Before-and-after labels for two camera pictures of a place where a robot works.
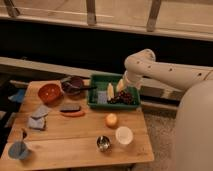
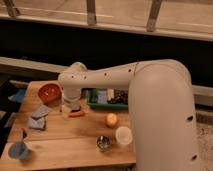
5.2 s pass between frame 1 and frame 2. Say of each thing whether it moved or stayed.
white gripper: moved
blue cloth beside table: stayed
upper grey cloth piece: stayed
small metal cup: stayed
